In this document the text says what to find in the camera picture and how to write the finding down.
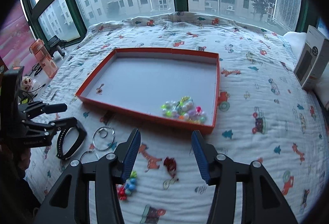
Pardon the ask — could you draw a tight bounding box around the small white skull figurine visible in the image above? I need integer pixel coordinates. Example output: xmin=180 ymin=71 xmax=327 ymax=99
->
xmin=20 ymin=76 xmax=33 ymax=91

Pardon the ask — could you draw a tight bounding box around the black smart wristband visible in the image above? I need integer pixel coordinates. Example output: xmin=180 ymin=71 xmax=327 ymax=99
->
xmin=54 ymin=117 xmax=87 ymax=161

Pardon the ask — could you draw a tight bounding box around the orange water bottle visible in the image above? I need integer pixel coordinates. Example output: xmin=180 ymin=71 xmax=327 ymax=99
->
xmin=30 ymin=39 xmax=59 ymax=79

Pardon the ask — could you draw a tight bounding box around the orange shallow box tray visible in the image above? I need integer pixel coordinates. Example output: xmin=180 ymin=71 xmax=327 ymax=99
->
xmin=76 ymin=47 xmax=220 ymax=134

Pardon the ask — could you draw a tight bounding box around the white product box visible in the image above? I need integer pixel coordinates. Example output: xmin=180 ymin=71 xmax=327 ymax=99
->
xmin=294 ymin=25 xmax=328 ymax=90

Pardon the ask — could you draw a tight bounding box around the black cable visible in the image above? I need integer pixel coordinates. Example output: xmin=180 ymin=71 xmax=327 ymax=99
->
xmin=18 ymin=63 xmax=47 ymax=104

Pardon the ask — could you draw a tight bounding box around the colourful plastic bead bracelet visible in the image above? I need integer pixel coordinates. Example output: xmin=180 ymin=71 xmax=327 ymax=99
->
xmin=116 ymin=170 xmax=138 ymax=201

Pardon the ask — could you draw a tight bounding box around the air conditioner outdoor unit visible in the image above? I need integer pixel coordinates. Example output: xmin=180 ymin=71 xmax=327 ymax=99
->
xmin=273 ymin=0 xmax=302 ymax=31

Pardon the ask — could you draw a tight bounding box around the pastel pearl bead necklace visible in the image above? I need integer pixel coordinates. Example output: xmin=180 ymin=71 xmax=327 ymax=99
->
xmin=161 ymin=95 xmax=207 ymax=125

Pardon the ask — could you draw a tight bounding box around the large silver hoop earring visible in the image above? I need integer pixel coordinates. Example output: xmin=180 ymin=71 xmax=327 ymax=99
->
xmin=92 ymin=126 xmax=115 ymax=152

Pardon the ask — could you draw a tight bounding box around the black handheld device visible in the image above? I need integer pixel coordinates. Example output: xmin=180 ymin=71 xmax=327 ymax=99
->
xmin=46 ymin=35 xmax=67 ymax=58

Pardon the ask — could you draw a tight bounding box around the pink curtain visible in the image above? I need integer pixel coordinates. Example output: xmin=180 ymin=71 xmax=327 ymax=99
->
xmin=1 ymin=0 xmax=37 ymax=74

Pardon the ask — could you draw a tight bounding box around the red beaded charm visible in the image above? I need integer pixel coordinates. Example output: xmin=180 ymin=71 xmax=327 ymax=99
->
xmin=163 ymin=157 xmax=178 ymax=179

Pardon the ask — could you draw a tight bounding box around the white cartoon print quilt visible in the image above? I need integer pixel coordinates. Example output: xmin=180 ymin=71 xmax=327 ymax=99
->
xmin=35 ymin=13 xmax=328 ymax=223

